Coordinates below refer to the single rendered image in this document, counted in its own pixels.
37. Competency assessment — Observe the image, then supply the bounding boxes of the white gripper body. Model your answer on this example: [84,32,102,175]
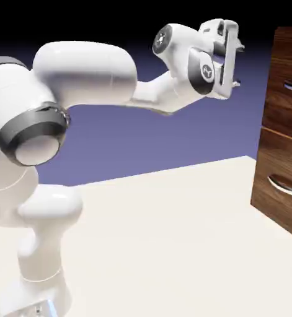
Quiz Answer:
[219,19,240,100]

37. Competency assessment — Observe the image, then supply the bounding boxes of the wide wood drawer front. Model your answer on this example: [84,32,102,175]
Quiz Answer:
[262,41,292,144]

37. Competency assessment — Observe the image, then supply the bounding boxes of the dark wood cabinet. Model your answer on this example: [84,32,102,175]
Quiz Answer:
[250,26,292,243]

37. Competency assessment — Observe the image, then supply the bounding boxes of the tall wood drawer front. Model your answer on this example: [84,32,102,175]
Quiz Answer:
[250,128,292,243]

